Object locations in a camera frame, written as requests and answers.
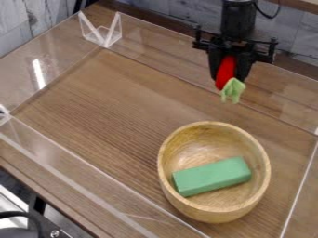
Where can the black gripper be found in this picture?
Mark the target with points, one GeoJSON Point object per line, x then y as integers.
{"type": "Point", "coordinates": [249, 50]}

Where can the red plush strawberry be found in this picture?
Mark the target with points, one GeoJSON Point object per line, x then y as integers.
{"type": "Point", "coordinates": [226, 82]}

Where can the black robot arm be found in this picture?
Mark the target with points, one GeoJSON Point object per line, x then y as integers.
{"type": "Point", "coordinates": [238, 18]}

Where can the wooden bowl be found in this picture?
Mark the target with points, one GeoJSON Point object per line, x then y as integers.
{"type": "Point", "coordinates": [202, 143]}

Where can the green rectangular block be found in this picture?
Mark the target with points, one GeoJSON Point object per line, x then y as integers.
{"type": "Point", "coordinates": [210, 177]}

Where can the clear acrylic corner bracket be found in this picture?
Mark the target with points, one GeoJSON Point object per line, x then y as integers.
{"type": "Point", "coordinates": [100, 35]}

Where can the clear acrylic tray wall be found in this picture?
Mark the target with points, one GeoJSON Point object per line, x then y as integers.
{"type": "Point", "coordinates": [90, 111]}

